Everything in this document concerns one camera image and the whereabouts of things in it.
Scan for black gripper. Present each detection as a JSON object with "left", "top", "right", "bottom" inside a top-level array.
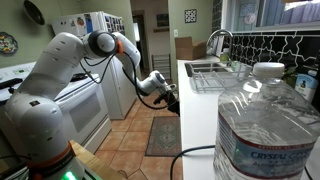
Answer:
[{"left": 164, "top": 91, "right": 182, "bottom": 117}]

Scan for patterned floor rug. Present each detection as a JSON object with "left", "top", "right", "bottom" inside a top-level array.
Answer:
[{"left": 144, "top": 115, "right": 182, "bottom": 158}]

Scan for metal step rack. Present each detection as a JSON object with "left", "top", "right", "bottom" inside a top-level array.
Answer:
[{"left": 152, "top": 53, "right": 172, "bottom": 81}]

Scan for steel kitchen sink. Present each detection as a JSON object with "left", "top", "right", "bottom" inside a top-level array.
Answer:
[{"left": 184, "top": 61, "right": 234, "bottom": 78}]

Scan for white refrigerator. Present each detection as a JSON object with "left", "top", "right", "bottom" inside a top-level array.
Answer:
[{"left": 51, "top": 11, "right": 138, "bottom": 121}]

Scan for brown cardboard box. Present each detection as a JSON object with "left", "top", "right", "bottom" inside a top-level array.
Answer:
[{"left": 174, "top": 36, "right": 207, "bottom": 61}]

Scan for chrome kitchen faucet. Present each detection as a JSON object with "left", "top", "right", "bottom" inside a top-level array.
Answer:
[{"left": 205, "top": 29, "right": 234, "bottom": 58}]

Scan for dark framed picture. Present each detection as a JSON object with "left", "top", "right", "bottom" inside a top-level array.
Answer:
[{"left": 155, "top": 13, "right": 170, "bottom": 28}]

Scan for white kitchen stove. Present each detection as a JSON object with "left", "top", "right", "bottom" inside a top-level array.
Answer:
[{"left": 0, "top": 61, "right": 113, "bottom": 154}]

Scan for clear plastic water jug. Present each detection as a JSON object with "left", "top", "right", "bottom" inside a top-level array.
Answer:
[{"left": 212, "top": 62, "right": 320, "bottom": 180}]

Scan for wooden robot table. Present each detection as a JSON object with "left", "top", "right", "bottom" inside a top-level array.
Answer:
[{"left": 68, "top": 139, "right": 126, "bottom": 180}]

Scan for black frying pan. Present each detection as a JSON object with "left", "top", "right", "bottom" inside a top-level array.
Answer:
[{"left": 70, "top": 73, "right": 87, "bottom": 82}]

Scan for blue fridge note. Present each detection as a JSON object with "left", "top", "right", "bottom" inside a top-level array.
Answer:
[{"left": 84, "top": 14, "right": 94, "bottom": 34}]

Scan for blue label container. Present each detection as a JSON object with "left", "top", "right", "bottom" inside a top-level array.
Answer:
[{"left": 293, "top": 68, "right": 319, "bottom": 104}]

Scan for kitchen window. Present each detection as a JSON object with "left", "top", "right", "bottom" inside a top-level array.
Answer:
[{"left": 229, "top": 0, "right": 320, "bottom": 33}]

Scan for black oblong object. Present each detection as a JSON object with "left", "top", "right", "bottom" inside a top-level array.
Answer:
[{"left": 0, "top": 78, "right": 24, "bottom": 94}]

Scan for black power cable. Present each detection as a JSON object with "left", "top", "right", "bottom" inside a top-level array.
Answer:
[{"left": 169, "top": 144, "right": 216, "bottom": 180}]

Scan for wire dish rack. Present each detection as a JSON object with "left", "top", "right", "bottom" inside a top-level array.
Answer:
[{"left": 189, "top": 61, "right": 253, "bottom": 93}]

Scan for black white patterned wall art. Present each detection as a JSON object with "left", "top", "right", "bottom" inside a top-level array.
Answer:
[{"left": 184, "top": 8, "right": 198, "bottom": 24}]

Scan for black wall-hung pan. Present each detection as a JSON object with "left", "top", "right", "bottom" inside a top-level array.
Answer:
[{"left": 23, "top": 0, "right": 46, "bottom": 26}]

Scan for colourful decorative wall plate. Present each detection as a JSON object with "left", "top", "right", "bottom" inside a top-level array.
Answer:
[{"left": 0, "top": 31, "right": 19, "bottom": 55}]

